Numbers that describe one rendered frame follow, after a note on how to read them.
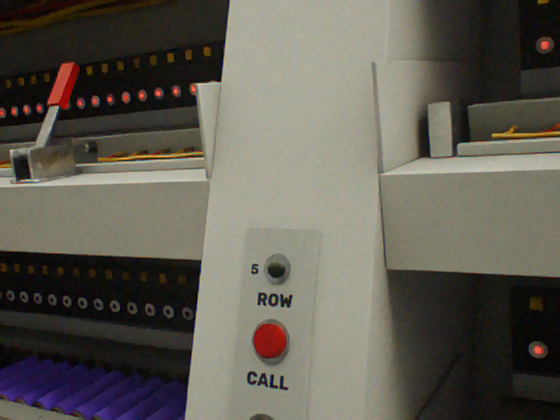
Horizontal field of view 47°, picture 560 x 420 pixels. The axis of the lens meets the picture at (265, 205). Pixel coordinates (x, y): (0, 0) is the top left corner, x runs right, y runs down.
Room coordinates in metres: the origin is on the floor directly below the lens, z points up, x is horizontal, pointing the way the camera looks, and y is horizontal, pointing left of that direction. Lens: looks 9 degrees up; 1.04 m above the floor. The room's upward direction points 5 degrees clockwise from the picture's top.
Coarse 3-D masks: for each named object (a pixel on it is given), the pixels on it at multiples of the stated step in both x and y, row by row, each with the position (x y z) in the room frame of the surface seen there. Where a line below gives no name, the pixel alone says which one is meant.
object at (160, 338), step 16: (0, 320) 0.67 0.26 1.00; (16, 320) 0.65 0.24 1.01; (32, 320) 0.64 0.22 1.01; (48, 320) 0.63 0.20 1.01; (64, 320) 0.61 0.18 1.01; (80, 320) 0.60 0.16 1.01; (96, 320) 0.60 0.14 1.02; (96, 336) 0.60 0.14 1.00; (112, 336) 0.59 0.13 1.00; (128, 336) 0.57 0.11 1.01; (144, 336) 0.56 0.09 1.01; (160, 336) 0.55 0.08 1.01; (176, 336) 0.54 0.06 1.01; (192, 336) 0.53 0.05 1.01
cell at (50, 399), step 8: (96, 368) 0.54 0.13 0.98; (80, 376) 0.53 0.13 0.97; (88, 376) 0.53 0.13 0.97; (96, 376) 0.53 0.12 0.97; (64, 384) 0.52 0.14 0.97; (72, 384) 0.52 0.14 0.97; (80, 384) 0.52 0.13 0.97; (88, 384) 0.52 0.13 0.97; (56, 392) 0.50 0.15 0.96; (64, 392) 0.51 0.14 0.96; (72, 392) 0.51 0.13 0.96; (40, 400) 0.49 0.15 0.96; (48, 400) 0.49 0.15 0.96; (56, 400) 0.50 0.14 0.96; (48, 408) 0.49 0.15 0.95
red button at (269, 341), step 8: (264, 328) 0.30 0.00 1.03; (272, 328) 0.30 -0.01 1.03; (256, 336) 0.30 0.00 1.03; (264, 336) 0.30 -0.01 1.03; (272, 336) 0.30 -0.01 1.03; (280, 336) 0.30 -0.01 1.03; (256, 344) 0.30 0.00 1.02; (264, 344) 0.30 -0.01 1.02; (272, 344) 0.30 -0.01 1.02; (280, 344) 0.30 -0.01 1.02; (264, 352) 0.30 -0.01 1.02; (272, 352) 0.30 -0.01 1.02; (280, 352) 0.30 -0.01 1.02
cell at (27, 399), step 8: (72, 368) 0.55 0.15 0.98; (80, 368) 0.55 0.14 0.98; (56, 376) 0.53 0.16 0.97; (64, 376) 0.53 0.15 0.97; (72, 376) 0.54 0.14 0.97; (40, 384) 0.52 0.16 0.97; (48, 384) 0.52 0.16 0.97; (56, 384) 0.52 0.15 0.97; (32, 392) 0.51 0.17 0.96; (40, 392) 0.51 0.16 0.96; (48, 392) 0.52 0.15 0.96; (24, 400) 0.50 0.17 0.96; (32, 400) 0.50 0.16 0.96
